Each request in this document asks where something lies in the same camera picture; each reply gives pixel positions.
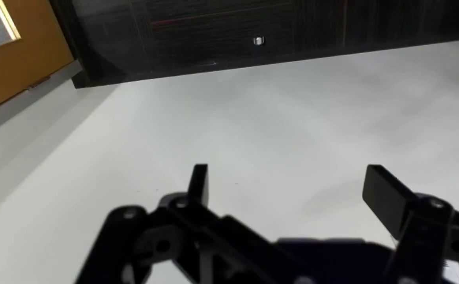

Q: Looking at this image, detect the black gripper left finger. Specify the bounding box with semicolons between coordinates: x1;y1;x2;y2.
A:
73;164;313;284

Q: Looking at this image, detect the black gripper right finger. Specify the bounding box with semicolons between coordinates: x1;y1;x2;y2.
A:
362;164;459;284

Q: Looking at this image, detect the silver cabinet knob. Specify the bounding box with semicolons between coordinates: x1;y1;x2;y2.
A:
252;37;264;46

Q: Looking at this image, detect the orange wooden door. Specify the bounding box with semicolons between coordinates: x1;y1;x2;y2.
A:
0;0;73;104

